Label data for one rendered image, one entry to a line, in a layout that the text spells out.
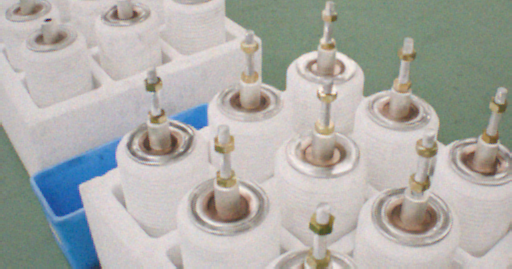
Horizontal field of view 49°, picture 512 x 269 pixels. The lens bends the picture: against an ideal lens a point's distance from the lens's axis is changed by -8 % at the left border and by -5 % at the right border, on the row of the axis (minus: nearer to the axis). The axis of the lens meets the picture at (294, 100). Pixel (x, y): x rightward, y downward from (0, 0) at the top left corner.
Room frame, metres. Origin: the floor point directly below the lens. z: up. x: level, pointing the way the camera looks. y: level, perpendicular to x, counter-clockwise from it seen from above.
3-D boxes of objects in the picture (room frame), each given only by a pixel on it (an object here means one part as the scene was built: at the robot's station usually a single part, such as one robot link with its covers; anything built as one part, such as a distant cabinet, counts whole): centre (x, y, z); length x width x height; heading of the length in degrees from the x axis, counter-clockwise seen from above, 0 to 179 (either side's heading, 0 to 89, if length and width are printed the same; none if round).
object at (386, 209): (0.38, -0.11, 0.25); 0.08 x 0.08 x 0.01
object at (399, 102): (0.54, -0.12, 0.26); 0.02 x 0.02 x 0.03
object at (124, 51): (0.77, 0.25, 0.16); 0.10 x 0.10 x 0.18
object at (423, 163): (0.38, -0.11, 0.31); 0.01 x 0.01 x 0.08; 32
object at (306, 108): (0.63, -0.04, 0.16); 0.10 x 0.10 x 0.18
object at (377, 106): (0.54, -0.12, 0.25); 0.08 x 0.08 x 0.01
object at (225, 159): (0.38, 0.06, 0.30); 0.01 x 0.01 x 0.08; 70
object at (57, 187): (0.61, 0.21, 0.06); 0.30 x 0.11 x 0.12; 131
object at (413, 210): (0.38, -0.11, 0.26); 0.02 x 0.02 x 0.03
